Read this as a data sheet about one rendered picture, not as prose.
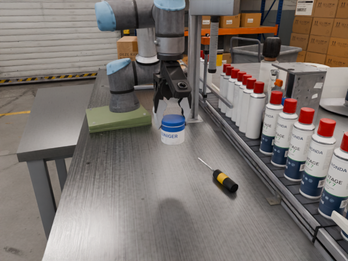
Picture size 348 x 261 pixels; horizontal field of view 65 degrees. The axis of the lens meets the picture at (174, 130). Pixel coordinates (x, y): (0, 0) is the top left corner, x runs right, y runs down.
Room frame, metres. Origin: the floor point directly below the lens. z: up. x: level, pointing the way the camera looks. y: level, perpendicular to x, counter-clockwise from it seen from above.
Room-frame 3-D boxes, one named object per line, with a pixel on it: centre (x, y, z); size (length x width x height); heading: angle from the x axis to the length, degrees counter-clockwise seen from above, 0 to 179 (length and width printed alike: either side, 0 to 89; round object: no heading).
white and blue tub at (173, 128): (0.73, 0.00, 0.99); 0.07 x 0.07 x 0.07
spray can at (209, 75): (1.48, -0.18, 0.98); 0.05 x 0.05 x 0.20
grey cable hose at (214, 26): (1.10, -0.15, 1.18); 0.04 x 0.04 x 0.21
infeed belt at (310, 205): (1.28, -0.22, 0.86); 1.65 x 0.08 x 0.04; 10
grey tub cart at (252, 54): (3.70, -1.18, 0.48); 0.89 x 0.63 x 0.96; 128
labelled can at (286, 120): (0.73, -0.32, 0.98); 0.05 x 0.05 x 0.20
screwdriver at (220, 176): (0.74, -0.13, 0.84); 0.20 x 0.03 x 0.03; 28
